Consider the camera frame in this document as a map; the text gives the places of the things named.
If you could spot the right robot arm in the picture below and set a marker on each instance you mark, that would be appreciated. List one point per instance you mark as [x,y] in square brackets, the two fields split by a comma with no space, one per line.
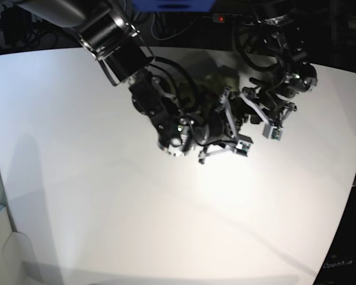
[103,29]

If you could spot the blue box at top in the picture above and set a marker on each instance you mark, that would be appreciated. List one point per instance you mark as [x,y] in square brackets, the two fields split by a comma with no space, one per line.
[173,5]

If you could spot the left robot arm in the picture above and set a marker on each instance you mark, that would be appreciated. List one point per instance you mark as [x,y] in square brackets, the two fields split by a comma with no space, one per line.
[272,27]

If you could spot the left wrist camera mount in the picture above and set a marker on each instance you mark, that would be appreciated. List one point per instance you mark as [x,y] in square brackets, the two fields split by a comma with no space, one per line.
[273,128]

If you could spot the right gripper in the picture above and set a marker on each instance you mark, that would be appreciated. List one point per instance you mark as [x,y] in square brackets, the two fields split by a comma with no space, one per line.
[211,128]

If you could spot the black OpenArm base box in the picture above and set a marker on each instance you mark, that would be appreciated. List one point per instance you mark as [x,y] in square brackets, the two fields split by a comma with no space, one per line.
[339,266]

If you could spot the green T-shirt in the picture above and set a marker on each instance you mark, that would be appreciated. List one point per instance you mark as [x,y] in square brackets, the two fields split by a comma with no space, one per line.
[210,86]

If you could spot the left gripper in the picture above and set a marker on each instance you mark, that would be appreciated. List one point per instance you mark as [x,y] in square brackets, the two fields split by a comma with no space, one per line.
[269,103]

